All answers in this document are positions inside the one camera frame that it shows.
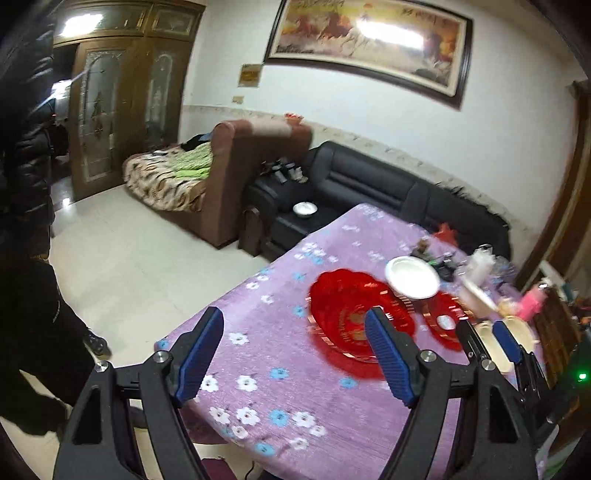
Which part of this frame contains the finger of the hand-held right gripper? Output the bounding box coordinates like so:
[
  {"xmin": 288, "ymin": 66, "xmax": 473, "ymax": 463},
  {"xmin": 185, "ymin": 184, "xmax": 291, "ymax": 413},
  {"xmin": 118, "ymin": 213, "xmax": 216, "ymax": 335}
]
[
  {"xmin": 456, "ymin": 318, "xmax": 491, "ymax": 370},
  {"xmin": 491, "ymin": 320, "xmax": 561, "ymax": 423}
]

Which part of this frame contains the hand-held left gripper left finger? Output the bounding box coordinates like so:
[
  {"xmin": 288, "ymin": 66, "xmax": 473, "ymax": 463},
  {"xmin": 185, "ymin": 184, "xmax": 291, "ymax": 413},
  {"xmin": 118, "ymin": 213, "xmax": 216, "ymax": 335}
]
[{"xmin": 52, "ymin": 306, "xmax": 225, "ymax": 480}]

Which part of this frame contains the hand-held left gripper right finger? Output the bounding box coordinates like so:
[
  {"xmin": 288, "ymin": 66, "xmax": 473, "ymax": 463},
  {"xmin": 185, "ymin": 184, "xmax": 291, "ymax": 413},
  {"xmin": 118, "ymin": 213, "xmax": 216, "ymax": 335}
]
[{"xmin": 364, "ymin": 306, "xmax": 539, "ymax": 480}]

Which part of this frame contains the cream plastic bowl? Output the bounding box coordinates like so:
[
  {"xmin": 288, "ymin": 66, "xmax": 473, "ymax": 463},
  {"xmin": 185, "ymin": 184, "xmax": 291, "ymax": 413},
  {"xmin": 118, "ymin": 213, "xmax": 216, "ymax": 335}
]
[{"xmin": 473, "ymin": 315, "xmax": 541, "ymax": 374}]

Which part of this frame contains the small red plate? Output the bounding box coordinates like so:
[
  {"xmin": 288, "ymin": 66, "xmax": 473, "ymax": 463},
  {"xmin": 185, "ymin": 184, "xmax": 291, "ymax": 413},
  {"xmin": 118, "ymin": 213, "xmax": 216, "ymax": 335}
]
[{"xmin": 422, "ymin": 291, "xmax": 476, "ymax": 354}]

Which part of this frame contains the large red plate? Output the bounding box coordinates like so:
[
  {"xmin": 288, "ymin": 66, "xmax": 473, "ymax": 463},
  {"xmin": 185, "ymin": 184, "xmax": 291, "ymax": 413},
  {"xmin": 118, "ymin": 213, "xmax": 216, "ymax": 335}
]
[{"xmin": 307, "ymin": 269, "xmax": 419, "ymax": 381}]

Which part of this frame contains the pink knit-sleeved bottle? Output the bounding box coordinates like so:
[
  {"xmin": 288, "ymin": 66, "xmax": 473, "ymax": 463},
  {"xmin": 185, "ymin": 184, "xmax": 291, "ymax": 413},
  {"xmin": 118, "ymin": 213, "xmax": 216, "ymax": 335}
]
[{"xmin": 519, "ymin": 284, "xmax": 550, "ymax": 321}]

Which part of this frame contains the dark wooden furniture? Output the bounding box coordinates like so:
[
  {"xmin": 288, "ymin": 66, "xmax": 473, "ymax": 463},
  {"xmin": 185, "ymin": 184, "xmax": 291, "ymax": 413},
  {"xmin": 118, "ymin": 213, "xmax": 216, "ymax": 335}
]
[{"xmin": 531, "ymin": 263, "xmax": 591, "ymax": 370}]

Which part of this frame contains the white plastic jar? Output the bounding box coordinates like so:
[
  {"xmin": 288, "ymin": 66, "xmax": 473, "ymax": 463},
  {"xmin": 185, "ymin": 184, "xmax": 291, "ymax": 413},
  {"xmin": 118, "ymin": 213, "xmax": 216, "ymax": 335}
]
[{"xmin": 466, "ymin": 247, "xmax": 497, "ymax": 282}]

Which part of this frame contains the purple floral tablecloth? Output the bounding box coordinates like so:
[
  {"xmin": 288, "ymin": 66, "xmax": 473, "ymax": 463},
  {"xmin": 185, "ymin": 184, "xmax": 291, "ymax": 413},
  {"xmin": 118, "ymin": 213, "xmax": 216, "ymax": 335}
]
[{"xmin": 154, "ymin": 203, "xmax": 561, "ymax": 480}]

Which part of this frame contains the dark cloth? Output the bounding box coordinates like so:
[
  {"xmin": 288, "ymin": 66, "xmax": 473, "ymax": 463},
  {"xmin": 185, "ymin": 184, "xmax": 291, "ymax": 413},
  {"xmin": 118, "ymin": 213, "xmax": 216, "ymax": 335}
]
[{"xmin": 443, "ymin": 182, "xmax": 509, "ymax": 227}]

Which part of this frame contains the brown sofa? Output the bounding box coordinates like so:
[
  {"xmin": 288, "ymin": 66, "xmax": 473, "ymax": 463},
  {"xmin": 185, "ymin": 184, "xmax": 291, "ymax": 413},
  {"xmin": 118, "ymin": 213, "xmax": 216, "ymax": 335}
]
[{"xmin": 122, "ymin": 119, "xmax": 315, "ymax": 250}]

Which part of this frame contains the black leather sofa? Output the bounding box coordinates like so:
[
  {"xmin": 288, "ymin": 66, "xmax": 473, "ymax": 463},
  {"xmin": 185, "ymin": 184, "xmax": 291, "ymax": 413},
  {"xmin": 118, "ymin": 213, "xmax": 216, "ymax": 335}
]
[{"xmin": 238, "ymin": 141, "xmax": 511, "ymax": 261}]

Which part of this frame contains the patterned brown blanket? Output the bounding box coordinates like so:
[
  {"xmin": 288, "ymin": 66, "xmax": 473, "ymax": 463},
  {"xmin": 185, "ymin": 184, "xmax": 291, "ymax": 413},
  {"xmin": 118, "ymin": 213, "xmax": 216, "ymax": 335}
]
[{"xmin": 122, "ymin": 150, "xmax": 206, "ymax": 213}]

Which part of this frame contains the green blanket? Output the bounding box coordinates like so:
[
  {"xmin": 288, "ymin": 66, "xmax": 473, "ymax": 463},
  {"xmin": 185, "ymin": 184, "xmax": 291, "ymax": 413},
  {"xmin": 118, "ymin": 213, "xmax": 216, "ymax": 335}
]
[{"xmin": 173, "ymin": 141, "xmax": 215, "ymax": 181}]

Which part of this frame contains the black gadget pile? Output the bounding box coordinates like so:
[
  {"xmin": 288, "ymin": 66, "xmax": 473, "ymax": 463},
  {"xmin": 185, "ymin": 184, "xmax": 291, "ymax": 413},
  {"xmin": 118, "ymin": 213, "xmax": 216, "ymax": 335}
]
[{"xmin": 261, "ymin": 159, "xmax": 310, "ymax": 184}]

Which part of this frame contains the wooden wardrobe with glass doors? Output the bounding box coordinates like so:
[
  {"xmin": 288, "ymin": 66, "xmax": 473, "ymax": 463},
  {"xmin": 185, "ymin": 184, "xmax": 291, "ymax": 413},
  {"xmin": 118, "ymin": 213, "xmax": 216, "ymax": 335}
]
[{"xmin": 53, "ymin": 0, "xmax": 206, "ymax": 201}]

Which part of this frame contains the framed horse painting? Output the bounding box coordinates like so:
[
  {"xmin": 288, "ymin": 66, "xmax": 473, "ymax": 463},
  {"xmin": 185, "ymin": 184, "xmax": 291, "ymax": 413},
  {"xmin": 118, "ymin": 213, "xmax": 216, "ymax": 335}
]
[{"xmin": 263, "ymin": 0, "xmax": 474, "ymax": 112}]

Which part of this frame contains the wooden door frame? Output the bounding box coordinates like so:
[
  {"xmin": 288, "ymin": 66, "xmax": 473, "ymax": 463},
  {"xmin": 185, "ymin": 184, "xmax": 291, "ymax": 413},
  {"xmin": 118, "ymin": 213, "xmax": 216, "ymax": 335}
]
[{"xmin": 512, "ymin": 80, "xmax": 591, "ymax": 296}]

